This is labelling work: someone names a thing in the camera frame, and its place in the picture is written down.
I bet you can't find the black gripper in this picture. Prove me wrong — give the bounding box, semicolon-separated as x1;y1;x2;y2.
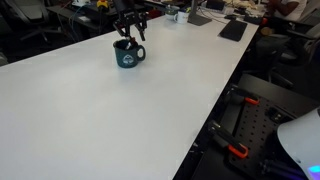
113;7;148;42

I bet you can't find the dark green mug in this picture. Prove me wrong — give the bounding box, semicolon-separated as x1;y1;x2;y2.
112;38;147;69

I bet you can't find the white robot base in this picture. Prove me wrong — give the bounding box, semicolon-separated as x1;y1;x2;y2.
277;107;320;180

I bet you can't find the green white cup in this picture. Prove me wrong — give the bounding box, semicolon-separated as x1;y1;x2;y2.
164;4;181;21

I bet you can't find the red object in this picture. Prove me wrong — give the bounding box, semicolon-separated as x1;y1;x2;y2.
148;8;163;19

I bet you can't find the yellow object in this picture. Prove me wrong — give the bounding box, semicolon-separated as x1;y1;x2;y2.
96;0;110;9

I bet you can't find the white mug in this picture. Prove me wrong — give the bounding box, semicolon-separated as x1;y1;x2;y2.
173;10;190;25

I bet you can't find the gray monitor stand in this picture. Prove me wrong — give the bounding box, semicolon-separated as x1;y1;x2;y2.
187;0;213;27

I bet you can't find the black box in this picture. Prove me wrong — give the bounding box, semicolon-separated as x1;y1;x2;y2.
205;0;226;11

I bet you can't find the black keyboard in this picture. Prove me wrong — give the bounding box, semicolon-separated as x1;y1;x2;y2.
218;19;249;43

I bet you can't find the gray office chair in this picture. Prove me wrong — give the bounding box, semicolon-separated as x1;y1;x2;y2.
4;0;63;43

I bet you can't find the pile of white papers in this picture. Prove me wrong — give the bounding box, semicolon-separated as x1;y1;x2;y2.
226;0;264;11

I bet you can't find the black pouch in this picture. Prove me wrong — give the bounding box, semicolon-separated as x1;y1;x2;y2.
243;13;264;26

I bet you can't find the black robot stand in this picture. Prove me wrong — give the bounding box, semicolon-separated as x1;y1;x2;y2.
191;73;320;180

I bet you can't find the person in white shirt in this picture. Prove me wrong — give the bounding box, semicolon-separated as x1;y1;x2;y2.
266;0;308;19

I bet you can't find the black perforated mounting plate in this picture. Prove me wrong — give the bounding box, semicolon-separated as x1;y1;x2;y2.
228;94;301;180

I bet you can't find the black office chair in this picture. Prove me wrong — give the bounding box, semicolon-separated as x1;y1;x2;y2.
253;23;320;91

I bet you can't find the blue cable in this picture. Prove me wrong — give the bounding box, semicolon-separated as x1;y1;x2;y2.
68;4;84;34

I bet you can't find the black clamp orange handle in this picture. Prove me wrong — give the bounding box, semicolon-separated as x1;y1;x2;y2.
223;83;260;106
207;119;250;160

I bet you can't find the black mounting bracket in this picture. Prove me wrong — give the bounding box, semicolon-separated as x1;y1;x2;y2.
268;106;296;124

